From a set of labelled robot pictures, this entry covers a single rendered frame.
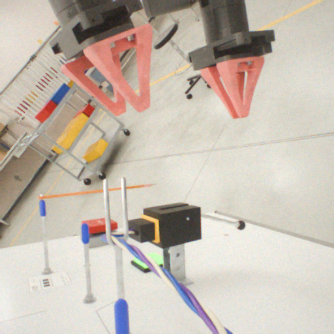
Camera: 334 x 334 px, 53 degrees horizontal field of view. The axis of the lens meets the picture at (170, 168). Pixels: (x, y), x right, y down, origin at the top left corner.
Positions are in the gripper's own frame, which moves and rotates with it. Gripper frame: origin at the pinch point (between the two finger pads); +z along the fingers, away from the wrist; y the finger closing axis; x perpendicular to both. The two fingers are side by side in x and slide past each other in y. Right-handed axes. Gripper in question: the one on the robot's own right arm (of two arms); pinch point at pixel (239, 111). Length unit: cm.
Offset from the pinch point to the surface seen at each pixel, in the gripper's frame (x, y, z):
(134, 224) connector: -18.6, 0.2, 9.3
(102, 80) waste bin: 254, -637, -80
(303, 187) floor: 115, -79, 54
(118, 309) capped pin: -27.8, 17.1, 7.4
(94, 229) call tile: -17.6, -18.8, 14.4
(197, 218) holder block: -11.3, 2.0, 10.9
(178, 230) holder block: -14.3, 2.0, 11.3
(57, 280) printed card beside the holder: -26.6, -8.9, 15.7
